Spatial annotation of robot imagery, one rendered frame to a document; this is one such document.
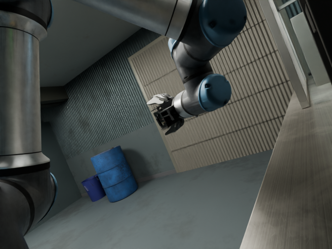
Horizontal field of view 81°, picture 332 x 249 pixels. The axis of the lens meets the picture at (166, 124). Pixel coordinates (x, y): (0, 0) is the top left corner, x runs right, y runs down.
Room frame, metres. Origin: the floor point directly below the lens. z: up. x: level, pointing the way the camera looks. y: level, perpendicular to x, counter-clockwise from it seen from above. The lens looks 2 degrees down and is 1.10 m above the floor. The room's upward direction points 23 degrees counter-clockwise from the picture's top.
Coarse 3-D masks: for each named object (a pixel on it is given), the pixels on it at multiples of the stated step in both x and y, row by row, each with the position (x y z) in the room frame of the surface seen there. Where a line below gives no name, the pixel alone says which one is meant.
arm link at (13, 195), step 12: (0, 180) 0.32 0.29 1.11; (0, 192) 0.27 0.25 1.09; (12, 192) 0.30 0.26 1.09; (24, 192) 0.32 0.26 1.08; (0, 204) 0.26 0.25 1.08; (12, 204) 0.28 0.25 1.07; (24, 204) 0.31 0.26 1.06; (0, 216) 0.25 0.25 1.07; (12, 216) 0.27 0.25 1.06; (24, 216) 0.30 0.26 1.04; (0, 228) 0.25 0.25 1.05; (12, 228) 0.26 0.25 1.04; (24, 228) 0.30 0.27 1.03; (0, 240) 0.24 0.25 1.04; (12, 240) 0.25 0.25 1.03; (24, 240) 0.28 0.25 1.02
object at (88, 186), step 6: (96, 174) 4.60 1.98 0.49; (84, 180) 4.52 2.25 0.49; (90, 180) 4.24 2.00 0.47; (96, 180) 4.31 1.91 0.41; (84, 186) 4.27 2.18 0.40; (90, 186) 4.24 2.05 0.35; (96, 186) 4.28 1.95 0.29; (102, 186) 4.42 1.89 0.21; (90, 192) 4.26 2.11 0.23; (96, 192) 4.27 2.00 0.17; (102, 192) 4.35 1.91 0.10; (90, 198) 4.32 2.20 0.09; (96, 198) 4.27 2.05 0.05
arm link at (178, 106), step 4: (180, 92) 0.53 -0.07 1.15; (176, 96) 0.53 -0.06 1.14; (180, 96) 0.51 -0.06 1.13; (176, 100) 0.52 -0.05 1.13; (180, 100) 0.50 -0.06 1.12; (176, 104) 0.52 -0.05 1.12; (180, 104) 0.50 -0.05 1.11; (176, 108) 0.53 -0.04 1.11; (180, 108) 0.51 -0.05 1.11; (180, 112) 0.52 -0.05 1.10; (184, 112) 0.51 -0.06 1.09; (184, 116) 0.53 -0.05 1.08; (188, 116) 0.52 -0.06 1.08; (192, 116) 0.52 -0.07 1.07; (196, 116) 0.53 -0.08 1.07
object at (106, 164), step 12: (96, 156) 3.64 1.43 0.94; (108, 156) 3.63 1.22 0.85; (120, 156) 3.78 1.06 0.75; (96, 168) 3.69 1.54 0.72; (108, 168) 3.61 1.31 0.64; (120, 168) 3.69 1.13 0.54; (108, 180) 3.62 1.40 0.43; (120, 180) 3.64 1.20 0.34; (132, 180) 3.82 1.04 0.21; (108, 192) 3.66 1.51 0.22; (120, 192) 3.61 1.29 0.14; (132, 192) 3.71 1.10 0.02
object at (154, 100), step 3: (153, 96) 0.71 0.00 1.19; (156, 96) 0.69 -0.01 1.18; (153, 99) 0.69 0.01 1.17; (156, 99) 0.68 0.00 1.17; (159, 99) 0.68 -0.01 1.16; (162, 99) 0.66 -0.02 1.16; (147, 102) 0.68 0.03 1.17; (150, 102) 0.67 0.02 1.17; (153, 102) 0.67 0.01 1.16; (156, 102) 0.67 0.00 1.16; (159, 102) 0.66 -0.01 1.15; (162, 102) 0.66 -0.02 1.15
